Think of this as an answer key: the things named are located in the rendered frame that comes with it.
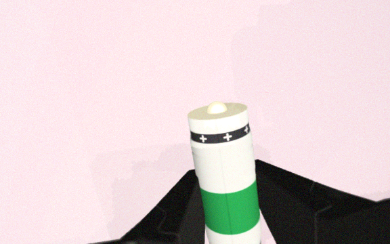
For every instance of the white and green battery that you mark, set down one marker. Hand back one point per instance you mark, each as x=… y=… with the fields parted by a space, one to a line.
x=222 y=149

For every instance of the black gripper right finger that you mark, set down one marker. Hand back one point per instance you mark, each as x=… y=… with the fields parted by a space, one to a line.
x=298 y=210

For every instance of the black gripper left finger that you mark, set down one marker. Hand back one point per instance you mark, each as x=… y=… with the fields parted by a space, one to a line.
x=178 y=218

